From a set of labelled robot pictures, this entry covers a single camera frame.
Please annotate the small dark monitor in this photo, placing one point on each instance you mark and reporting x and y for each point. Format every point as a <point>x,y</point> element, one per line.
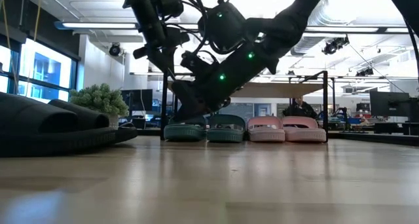
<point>137,99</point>

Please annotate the wooden shelf with black frame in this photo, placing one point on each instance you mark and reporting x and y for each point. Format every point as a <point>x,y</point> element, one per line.
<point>278,89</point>

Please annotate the black track spotlight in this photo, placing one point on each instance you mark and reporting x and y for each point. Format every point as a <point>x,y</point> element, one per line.
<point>335,44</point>

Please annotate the green rubber slide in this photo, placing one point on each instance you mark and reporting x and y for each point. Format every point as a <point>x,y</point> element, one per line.
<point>226,132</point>
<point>185,132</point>

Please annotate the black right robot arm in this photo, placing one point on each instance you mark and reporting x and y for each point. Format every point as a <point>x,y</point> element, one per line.
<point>291,21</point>

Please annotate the black computer monitor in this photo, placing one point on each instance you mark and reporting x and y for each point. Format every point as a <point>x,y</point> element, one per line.
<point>389,104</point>

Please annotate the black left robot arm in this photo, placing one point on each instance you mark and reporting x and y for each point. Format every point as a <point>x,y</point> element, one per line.
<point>147,14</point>

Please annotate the black rubber slide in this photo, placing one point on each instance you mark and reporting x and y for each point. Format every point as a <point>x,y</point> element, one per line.
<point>98,119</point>
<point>39,129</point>

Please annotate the long ceiling light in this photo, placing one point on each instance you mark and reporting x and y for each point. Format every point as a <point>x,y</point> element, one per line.
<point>98,25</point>

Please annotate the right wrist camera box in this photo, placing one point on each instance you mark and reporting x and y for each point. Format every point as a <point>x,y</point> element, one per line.
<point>199,65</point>

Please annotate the person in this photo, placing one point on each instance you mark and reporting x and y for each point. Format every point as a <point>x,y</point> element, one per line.
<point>301,109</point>

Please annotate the round ceiling camera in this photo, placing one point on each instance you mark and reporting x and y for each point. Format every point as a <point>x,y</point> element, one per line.
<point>115,49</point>

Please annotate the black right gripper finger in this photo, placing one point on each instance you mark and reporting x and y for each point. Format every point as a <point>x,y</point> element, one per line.
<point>217,106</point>
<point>186,99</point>

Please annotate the small green potted plant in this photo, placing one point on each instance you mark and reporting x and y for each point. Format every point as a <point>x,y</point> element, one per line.
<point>98,99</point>

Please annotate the pink rubber slide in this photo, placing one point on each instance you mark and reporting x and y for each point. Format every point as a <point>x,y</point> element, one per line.
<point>304,132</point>
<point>265,132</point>

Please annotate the black aluminium table frame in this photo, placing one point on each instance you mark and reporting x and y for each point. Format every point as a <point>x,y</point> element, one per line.
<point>373,137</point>

